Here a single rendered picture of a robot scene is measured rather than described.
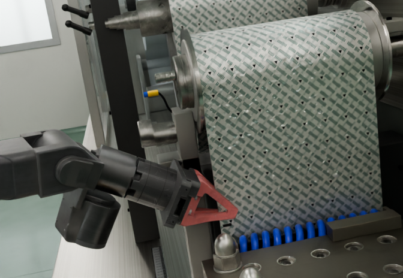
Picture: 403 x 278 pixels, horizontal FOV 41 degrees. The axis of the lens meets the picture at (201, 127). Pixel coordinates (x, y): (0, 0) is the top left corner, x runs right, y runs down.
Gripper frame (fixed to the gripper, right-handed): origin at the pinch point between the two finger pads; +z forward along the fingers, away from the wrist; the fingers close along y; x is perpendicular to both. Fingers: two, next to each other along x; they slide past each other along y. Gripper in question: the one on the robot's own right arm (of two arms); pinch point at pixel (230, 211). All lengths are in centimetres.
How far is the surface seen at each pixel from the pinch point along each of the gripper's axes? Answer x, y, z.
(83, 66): -1, -102, -26
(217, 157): 6.5, 0.3, -4.7
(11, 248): -142, -256, -30
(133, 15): 19.5, -29.7, -20.4
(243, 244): -2.8, 3.5, 2.2
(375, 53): 27.2, -0.2, 10.0
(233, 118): 12.1, 0.3, -4.8
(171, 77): 13.8, -3.8, -13.8
